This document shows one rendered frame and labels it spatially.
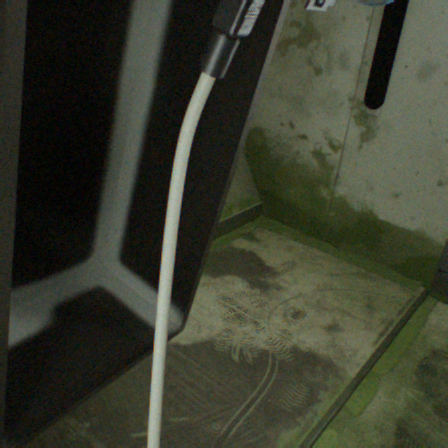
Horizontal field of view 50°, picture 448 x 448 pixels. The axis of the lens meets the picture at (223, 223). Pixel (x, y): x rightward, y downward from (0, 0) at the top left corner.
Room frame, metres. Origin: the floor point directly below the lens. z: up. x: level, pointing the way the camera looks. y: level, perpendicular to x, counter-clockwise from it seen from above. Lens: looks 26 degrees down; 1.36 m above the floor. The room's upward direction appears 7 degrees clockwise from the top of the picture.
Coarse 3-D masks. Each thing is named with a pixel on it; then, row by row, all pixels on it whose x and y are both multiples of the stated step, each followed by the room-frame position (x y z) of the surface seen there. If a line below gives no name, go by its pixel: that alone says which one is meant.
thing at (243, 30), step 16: (224, 0) 0.51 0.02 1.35; (240, 0) 0.50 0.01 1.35; (256, 0) 0.50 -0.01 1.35; (224, 16) 0.51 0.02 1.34; (240, 16) 0.50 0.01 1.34; (256, 16) 0.52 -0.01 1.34; (224, 32) 0.51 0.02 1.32; (240, 32) 0.51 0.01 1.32; (208, 48) 0.52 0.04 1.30; (224, 48) 0.51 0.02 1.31; (208, 64) 0.52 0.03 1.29; (224, 64) 0.52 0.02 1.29
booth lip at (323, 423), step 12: (420, 300) 2.13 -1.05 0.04; (408, 312) 2.00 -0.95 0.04; (384, 348) 1.71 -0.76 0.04; (372, 360) 1.61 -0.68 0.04; (360, 372) 1.53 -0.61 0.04; (348, 384) 1.46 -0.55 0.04; (348, 396) 1.40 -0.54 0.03; (336, 408) 1.33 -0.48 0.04; (324, 420) 1.26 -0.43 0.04; (312, 432) 1.20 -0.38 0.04; (300, 444) 1.15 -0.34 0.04; (312, 444) 1.17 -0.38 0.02
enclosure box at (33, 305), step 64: (0, 0) 0.54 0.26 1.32; (64, 0) 1.03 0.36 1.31; (128, 0) 1.17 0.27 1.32; (192, 0) 1.17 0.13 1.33; (0, 64) 0.55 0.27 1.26; (64, 64) 1.06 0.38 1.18; (128, 64) 1.22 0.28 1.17; (192, 64) 1.16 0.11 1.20; (256, 64) 1.07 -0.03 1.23; (0, 128) 0.55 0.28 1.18; (64, 128) 1.09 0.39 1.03; (128, 128) 1.27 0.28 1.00; (0, 192) 0.56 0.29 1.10; (64, 192) 1.13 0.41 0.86; (128, 192) 1.26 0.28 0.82; (192, 192) 1.14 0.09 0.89; (0, 256) 0.58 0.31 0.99; (64, 256) 1.17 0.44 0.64; (128, 256) 1.26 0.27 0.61; (192, 256) 1.13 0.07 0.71; (0, 320) 0.60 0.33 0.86; (64, 320) 1.06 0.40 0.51; (128, 320) 1.12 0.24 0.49; (0, 384) 0.62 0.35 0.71; (64, 384) 0.86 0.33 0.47
